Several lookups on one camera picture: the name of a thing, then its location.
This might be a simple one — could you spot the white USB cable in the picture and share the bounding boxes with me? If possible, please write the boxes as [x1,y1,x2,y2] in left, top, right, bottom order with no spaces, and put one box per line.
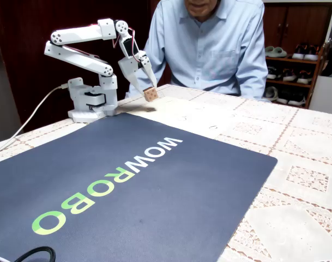
[0,84,69,158]

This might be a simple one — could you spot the dark brown wooden cabinet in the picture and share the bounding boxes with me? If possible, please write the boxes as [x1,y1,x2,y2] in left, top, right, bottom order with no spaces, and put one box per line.
[262,2,332,55]

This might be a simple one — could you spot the dark blue WOWROBO mat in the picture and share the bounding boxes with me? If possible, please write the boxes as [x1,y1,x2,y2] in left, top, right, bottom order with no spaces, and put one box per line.
[0,112,278,262]

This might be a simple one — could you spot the wooden shoe rack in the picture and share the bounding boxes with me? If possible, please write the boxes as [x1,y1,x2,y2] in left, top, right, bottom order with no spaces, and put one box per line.
[263,40,332,110]

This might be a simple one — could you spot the numbered paper sheet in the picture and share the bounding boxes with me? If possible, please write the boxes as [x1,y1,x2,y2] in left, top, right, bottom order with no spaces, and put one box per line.
[115,97,237,140]

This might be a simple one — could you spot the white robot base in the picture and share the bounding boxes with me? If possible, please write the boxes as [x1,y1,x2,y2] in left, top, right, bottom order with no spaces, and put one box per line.
[67,78,119,123]

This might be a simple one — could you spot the person in light blue shirt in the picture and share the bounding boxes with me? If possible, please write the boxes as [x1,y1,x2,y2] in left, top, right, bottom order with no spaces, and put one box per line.
[126,0,269,101]

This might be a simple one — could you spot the black cable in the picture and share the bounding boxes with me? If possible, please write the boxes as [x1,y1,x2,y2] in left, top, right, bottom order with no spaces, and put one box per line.
[14,246,57,262]

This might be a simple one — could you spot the black orange sneaker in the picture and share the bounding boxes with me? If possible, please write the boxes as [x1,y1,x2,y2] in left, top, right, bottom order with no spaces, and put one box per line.
[292,43,308,60]
[304,45,319,61]

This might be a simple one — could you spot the white box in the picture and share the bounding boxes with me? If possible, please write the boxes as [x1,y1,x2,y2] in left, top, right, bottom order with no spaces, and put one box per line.
[308,75,332,117]

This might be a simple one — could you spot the white lace tablecloth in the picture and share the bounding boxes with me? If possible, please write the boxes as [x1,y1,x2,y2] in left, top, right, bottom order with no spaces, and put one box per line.
[0,84,332,262]

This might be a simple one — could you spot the small wooden cube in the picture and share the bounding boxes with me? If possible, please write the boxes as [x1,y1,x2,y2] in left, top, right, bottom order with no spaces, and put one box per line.
[143,87,159,102]

